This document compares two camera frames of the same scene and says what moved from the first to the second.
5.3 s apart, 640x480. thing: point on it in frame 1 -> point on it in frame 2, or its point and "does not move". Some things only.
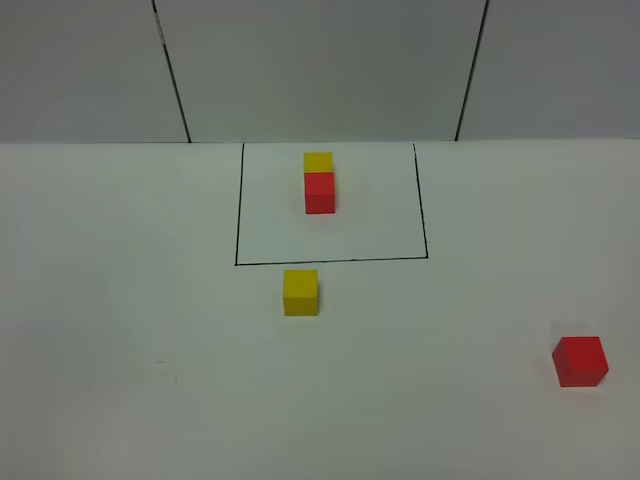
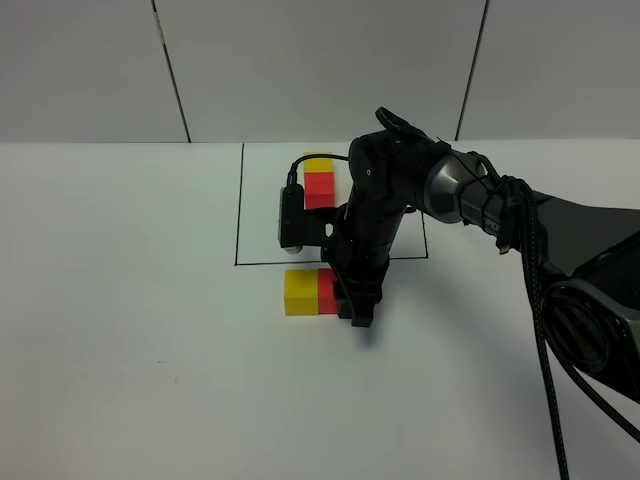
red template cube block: (320, 192) does not move
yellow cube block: (301, 292) does not move
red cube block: (580, 361) -> (327, 304)
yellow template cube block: (318, 162) does not move
